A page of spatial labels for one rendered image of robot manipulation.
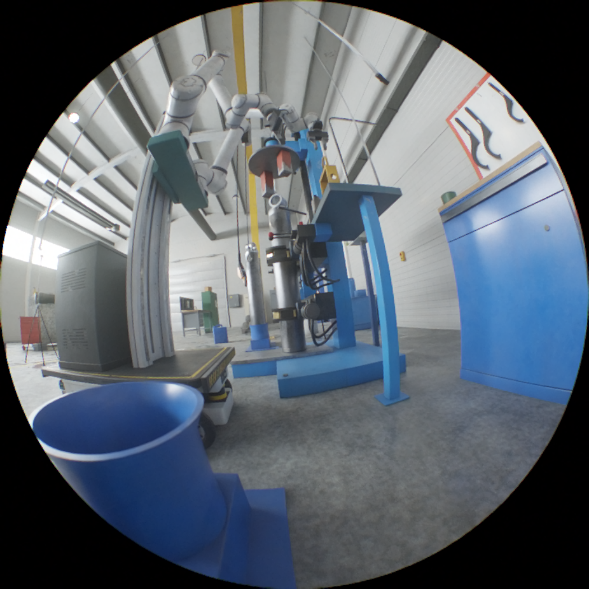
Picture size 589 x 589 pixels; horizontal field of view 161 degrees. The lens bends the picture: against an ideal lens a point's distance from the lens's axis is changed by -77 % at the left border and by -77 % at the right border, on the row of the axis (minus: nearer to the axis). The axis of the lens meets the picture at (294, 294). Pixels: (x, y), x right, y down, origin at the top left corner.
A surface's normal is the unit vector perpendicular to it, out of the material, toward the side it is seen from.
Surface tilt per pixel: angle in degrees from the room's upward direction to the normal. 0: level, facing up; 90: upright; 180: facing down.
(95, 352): 90
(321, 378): 90
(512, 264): 90
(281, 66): 173
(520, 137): 90
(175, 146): 180
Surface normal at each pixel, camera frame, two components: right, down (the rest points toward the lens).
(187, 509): 0.93, -0.14
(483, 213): -0.99, 0.11
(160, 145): 0.11, 0.99
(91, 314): 0.15, -0.11
